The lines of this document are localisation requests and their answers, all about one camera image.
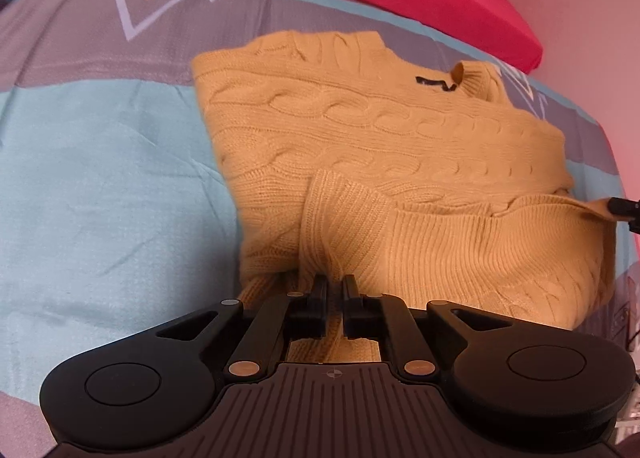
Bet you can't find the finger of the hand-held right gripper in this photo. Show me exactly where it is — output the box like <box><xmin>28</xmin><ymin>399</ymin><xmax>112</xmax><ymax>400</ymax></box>
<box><xmin>606</xmin><ymin>196</ymin><xmax>640</xmax><ymax>235</ymax></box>

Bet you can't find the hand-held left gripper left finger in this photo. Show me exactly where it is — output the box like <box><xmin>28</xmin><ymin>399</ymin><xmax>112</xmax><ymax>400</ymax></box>
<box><xmin>156</xmin><ymin>274</ymin><xmax>329</xmax><ymax>382</ymax></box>

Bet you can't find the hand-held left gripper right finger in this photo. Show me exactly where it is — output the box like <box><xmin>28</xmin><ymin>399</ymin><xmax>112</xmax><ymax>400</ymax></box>
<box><xmin>341</xmin><ymin>274</ymin><xmax>507</xmax><ymax>384</ymax></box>

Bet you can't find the yellow cable-knit cardigan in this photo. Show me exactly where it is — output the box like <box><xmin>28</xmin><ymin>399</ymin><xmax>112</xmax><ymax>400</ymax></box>
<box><xmin>191</xmin><ymin>30</ymin><xmax>619</xmax><ymax>365</ymax></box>

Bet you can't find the striped blue bed sheet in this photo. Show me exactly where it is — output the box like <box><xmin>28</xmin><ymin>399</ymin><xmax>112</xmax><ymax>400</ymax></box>
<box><xmin>0</xmin><ymin>0</ymin><xmax>640</xmax><ymax>439</ymax></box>

